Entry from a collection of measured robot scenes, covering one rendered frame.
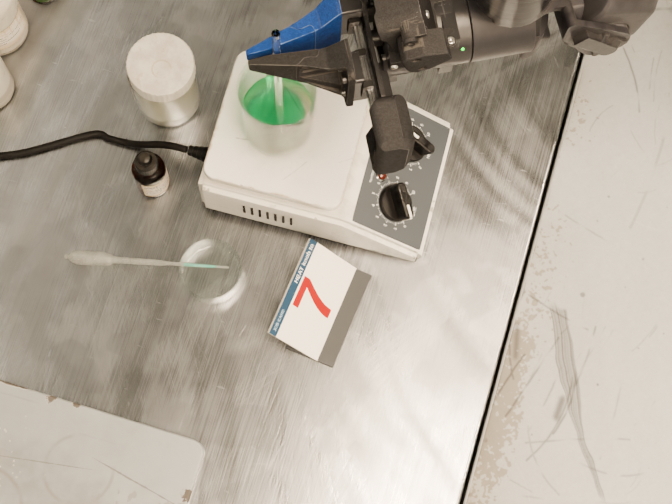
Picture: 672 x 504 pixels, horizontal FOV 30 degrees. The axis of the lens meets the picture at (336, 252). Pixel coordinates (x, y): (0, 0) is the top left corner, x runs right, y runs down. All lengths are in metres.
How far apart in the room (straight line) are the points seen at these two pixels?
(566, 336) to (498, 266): 0.09
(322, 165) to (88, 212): 0.23
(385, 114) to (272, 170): 0.22
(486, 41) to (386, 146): 0.11
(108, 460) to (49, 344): 0.12
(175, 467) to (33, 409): 0.13
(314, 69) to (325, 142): 0.17
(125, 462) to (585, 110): 0.52
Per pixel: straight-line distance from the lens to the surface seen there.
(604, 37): 0.91
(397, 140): 0.85
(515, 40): 0.90
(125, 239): 1.13
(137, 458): 1.08
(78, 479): 1.09
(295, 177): 1.05
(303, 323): 1.08
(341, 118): 1.06
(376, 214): 1.07
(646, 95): 1.21
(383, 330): 1.10
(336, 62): 0.87
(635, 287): 1.15
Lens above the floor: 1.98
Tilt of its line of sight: 75 degrees down
